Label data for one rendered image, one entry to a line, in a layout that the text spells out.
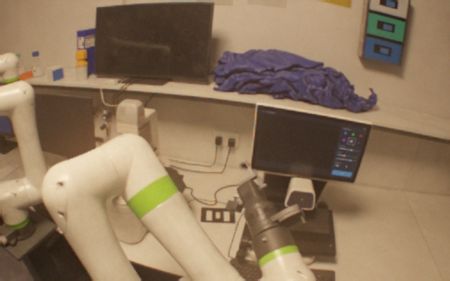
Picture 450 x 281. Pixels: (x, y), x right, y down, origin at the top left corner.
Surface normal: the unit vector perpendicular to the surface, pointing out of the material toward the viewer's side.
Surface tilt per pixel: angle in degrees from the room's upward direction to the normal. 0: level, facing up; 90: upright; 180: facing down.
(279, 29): 90
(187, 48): 86
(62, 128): 86
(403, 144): 90
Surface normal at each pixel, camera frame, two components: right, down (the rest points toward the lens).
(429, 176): -0.21, 0.42
